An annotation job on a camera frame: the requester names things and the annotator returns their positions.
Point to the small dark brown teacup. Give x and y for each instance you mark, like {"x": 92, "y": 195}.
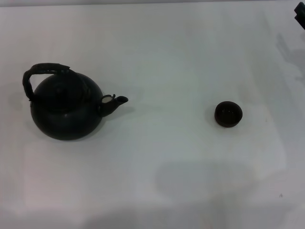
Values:
{"x": 228, "y": 114}

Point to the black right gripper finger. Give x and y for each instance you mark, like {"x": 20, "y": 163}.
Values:
{"x": 300, "y": 10}

